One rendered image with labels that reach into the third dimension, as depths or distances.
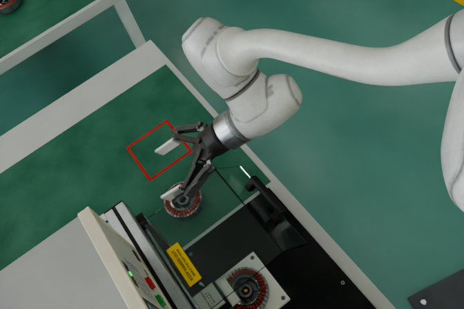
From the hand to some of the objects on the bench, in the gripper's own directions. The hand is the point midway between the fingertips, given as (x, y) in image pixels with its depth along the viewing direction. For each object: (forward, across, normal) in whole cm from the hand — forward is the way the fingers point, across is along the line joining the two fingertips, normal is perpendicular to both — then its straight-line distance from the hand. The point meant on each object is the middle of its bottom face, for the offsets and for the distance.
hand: (164, 173), depth 120 cm
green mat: (+36, +8, -3) cm, 37 cm away
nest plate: (-3, -30, -21) cm, 37 cm away
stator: (-3, -30, -20) cm, 36 cm away
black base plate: (-5, -42, -24) cm, 49 cm away
